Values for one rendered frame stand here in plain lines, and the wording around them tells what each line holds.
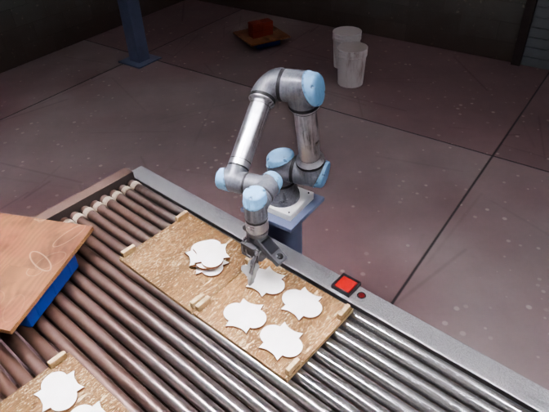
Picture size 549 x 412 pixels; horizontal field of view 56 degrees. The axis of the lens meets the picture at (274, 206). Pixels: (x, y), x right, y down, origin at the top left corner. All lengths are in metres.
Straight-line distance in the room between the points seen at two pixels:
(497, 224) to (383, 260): 0.87
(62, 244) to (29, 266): 0.14
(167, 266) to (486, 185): 2.72
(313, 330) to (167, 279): 0.57
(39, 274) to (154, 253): 0.41
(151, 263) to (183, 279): 0.16
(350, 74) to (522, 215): 2.23
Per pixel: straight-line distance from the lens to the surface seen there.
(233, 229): 2.12
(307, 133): 1.95
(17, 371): 1.87
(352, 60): 5.20
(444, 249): 3.47
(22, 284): 1.95
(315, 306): 1.77
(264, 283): 1.85
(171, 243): 2.07
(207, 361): 1.70
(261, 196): 1.60
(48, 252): 2.03
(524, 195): 4.10
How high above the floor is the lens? 2.29
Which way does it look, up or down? 38 degrees down
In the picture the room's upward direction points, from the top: 3 degrees counter-clockwise
